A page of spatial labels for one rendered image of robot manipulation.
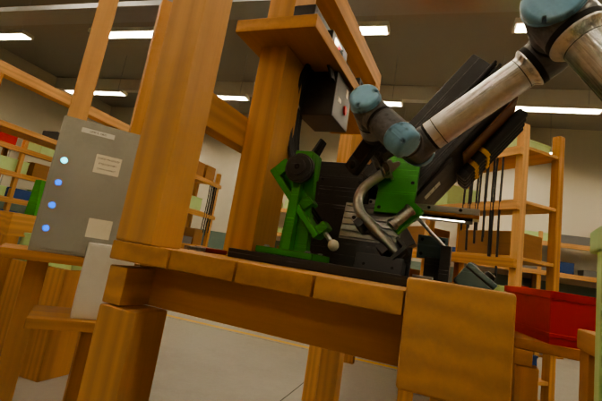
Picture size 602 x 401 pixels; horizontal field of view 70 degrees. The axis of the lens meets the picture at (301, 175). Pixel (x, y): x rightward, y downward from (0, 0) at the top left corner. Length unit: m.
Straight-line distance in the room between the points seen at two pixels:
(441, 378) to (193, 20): 0.78
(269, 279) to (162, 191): 0.28
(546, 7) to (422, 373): 0.68
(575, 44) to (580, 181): 9.98
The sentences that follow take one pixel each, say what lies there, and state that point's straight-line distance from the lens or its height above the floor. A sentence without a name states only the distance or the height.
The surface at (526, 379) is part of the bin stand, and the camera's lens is 1.21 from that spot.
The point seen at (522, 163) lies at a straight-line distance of 3.95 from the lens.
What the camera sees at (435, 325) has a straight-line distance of 0.64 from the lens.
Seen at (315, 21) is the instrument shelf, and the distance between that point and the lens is 1.20.
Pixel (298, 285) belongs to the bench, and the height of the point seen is 0.86.
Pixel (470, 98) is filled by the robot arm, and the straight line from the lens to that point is 1.09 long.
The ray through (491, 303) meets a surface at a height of 0.88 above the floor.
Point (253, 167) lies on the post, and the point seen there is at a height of 1.13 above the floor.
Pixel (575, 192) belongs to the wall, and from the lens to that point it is 10.81.
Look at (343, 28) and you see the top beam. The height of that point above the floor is 1.85.
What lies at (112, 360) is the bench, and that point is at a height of 0.67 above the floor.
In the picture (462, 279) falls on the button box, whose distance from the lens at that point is 1.12.
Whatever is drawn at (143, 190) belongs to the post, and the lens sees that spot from 0.88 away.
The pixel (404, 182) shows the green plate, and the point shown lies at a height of 1.17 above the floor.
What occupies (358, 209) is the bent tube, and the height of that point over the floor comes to 1.07.
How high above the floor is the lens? 0.90
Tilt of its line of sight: 11 degrees up
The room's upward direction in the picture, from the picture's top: 9 degrees clockwise
